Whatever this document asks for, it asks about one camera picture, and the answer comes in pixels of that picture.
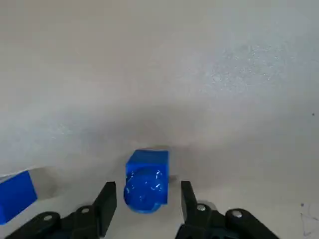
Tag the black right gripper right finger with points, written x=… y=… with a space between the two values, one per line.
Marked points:
x=199 y=221

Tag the blue block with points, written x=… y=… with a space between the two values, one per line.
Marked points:
x=147 y=181
x=16 y=196

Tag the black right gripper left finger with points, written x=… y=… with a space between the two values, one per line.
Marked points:
x=99 y=211

